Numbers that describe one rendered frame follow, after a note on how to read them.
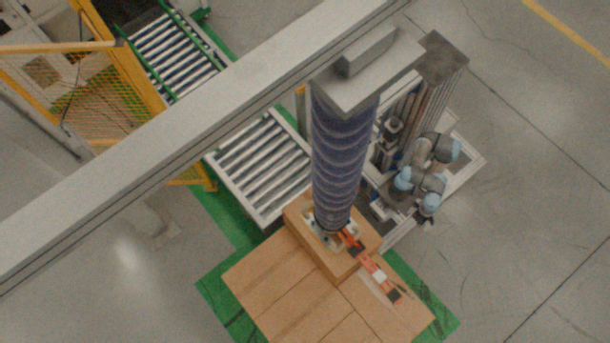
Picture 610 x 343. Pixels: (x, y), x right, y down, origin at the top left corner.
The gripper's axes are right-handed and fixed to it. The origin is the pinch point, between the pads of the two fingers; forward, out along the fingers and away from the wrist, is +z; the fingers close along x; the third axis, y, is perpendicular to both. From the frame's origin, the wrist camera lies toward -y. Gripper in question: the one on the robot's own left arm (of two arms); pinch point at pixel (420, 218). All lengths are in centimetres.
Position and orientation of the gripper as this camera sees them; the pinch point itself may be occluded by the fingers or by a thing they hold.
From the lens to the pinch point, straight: 256.6
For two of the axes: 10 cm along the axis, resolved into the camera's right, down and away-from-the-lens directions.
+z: 0.3, 3.8, 9.3
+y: -7.7, 6.0, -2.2
